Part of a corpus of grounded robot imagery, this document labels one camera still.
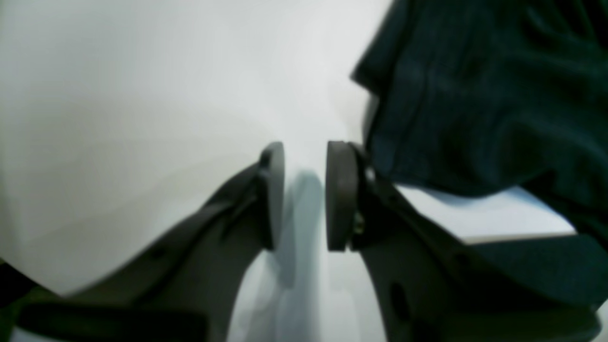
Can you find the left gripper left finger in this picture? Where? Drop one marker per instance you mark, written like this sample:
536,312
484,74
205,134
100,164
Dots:
184,286

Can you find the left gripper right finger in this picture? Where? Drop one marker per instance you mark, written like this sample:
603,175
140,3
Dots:
432,287

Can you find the black t-shirt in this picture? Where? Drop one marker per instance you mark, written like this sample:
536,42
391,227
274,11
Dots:
479,96

